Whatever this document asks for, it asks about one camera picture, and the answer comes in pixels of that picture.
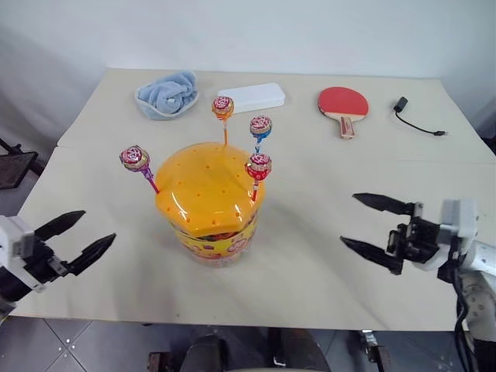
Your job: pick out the red table tennis paddle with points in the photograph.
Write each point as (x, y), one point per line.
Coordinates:
(343, 106)

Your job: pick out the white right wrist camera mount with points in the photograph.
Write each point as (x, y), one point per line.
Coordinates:
(456, 232)

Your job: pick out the yellow lollipop jar with lid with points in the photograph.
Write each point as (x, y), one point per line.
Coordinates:
(211, 203)

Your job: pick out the dark rounded shape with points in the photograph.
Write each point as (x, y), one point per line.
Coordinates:
(298, 350)
(203, 354)

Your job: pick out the black metal stand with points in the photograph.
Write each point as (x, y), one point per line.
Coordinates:
(14, 164)

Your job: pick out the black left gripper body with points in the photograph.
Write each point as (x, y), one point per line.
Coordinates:
(42, 264)

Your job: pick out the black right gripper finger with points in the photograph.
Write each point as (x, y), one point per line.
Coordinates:
(368, 251)
(381, 202)

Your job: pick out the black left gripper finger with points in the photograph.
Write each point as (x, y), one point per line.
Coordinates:
(91, 252)
(59, 224)

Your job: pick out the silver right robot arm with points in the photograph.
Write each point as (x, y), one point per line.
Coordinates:
(474, 283)

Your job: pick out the dark table leg bracket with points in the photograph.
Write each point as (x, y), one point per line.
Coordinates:
(159, 361)

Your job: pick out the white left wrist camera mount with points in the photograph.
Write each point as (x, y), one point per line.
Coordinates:
(17, 248)

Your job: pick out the metal table leg bracket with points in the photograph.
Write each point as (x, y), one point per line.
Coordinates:
(374, 346)

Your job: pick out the red stick lollipop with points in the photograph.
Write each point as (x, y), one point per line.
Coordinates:
(257, 167)

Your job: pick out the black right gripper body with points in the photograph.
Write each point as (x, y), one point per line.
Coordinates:
(414, 241)

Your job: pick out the purple stick lollipop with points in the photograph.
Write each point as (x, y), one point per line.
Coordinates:
(136, 160)

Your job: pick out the orange stick lollipop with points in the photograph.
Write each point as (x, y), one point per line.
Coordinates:
(223, 110)

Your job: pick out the white rectangular box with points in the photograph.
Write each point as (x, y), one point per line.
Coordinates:
(252, 97)

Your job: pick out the light blue towel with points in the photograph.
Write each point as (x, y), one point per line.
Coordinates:
(168, 94)

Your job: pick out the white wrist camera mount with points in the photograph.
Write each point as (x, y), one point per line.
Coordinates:
(456, 232)
(17, 248)

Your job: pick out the blue stick lollipop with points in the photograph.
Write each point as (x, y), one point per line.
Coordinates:
(260, 128)

